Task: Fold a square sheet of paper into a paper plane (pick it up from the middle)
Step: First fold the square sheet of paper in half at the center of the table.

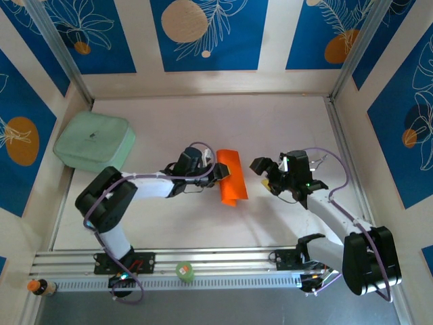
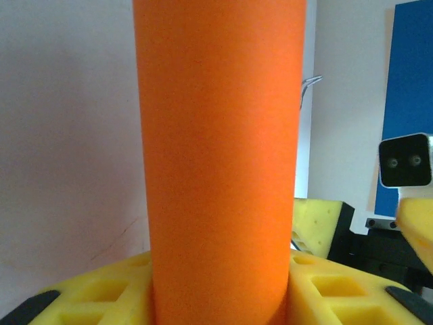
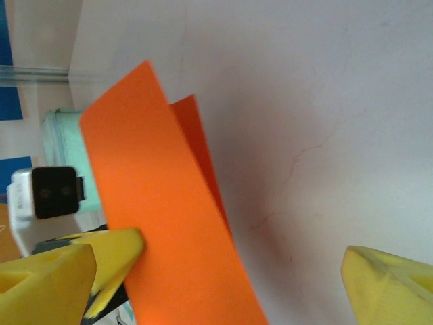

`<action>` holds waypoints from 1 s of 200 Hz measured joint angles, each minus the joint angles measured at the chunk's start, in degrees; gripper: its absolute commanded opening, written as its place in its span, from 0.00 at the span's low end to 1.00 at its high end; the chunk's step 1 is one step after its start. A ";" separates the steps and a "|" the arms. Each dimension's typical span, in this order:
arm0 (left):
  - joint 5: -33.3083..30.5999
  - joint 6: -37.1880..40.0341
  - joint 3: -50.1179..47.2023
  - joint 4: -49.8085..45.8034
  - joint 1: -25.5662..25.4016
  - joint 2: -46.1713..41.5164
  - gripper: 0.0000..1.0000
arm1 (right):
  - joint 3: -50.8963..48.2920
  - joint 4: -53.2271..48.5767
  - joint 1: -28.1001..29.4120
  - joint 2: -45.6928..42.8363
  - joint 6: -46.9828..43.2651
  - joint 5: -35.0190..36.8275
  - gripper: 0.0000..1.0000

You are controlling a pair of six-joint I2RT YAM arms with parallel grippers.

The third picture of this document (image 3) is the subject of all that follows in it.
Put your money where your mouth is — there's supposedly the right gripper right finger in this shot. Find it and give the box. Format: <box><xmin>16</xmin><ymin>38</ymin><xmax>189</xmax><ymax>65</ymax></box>
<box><xmin>340</xmin><ymin>245</ymin><xmax>433</xmax><ymax>325</ymax></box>

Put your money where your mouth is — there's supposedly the aluminium frame post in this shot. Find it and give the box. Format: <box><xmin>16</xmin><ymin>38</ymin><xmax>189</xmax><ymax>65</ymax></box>
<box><xmin>0</xmin><ymin>65</ymin><xmax>71</xmax><ymax>84</ymax></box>

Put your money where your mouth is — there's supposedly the mint green zip pouch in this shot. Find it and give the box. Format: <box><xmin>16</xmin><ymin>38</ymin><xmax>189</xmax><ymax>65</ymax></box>
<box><xmin>41</xmin><ymin>108</ymin><xmax>104</xmax><ymax>213</ymax></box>

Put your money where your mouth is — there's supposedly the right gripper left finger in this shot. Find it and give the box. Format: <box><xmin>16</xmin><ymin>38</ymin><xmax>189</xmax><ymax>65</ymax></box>
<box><xmin>0</xmin><ymin>243</ymin><xmax>97</xmax><ymax>325</ymax></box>

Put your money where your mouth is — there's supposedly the orange cloth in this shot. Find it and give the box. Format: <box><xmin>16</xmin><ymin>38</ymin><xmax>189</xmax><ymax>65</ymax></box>
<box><xmin>79</xmin><ymin>60</ymin><xmax>270</xmax><ymax>325</ymax></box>

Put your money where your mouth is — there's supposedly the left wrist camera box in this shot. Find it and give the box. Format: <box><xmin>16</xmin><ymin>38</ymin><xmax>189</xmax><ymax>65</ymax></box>
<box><xmin>6</xmin><ymin>165</ymin><xmax>86</xmax><ymax>223</ymax></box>

